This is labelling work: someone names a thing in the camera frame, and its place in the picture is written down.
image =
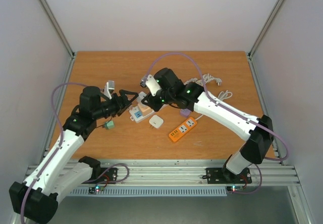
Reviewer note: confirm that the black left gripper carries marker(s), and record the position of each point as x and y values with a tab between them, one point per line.
121	107

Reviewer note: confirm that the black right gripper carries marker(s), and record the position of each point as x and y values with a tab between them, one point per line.
155	100

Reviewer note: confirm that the beige cube socket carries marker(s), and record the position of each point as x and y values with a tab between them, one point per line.
144	109

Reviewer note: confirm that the white power strip pastel sockets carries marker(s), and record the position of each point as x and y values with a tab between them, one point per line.
134	111

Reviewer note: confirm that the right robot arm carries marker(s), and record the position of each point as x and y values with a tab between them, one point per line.
165	88

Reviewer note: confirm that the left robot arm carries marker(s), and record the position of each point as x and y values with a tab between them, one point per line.
38	196

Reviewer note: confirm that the white flat charger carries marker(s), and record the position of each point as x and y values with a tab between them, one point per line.
156	121

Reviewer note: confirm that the green small charger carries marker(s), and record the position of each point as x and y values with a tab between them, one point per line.
108	125

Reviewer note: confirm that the purple power strip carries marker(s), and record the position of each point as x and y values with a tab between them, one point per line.
185	112

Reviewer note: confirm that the orange power strip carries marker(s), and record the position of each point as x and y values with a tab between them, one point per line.
183	129

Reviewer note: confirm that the left small circuit board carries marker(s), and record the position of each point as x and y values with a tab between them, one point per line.
95	190

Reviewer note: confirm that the small circuit board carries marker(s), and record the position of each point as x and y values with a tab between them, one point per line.
95	190
235	188

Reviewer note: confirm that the right small circuit board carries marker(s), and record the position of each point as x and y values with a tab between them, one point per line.
235	188

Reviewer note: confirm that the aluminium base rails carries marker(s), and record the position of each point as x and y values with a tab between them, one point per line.
189	172

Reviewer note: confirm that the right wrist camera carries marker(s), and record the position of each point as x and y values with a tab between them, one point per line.
151	83

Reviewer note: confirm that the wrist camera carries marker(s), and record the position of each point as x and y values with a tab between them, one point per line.
151	83
109	88

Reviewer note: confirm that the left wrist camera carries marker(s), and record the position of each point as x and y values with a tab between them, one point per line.
109	88

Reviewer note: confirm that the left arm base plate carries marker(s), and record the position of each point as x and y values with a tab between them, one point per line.
103	175

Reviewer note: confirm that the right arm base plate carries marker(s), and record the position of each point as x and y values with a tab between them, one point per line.
216	175

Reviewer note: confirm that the grey slotted cable duct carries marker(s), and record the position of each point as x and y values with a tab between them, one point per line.
175	191

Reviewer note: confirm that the aluminium frame post left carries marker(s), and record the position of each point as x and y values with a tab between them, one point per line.
44	4

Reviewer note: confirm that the aluminium frame post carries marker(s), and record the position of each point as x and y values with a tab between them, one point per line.
268	23
44	4

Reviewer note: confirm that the aluminium frame post right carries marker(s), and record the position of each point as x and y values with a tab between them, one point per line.
268	23

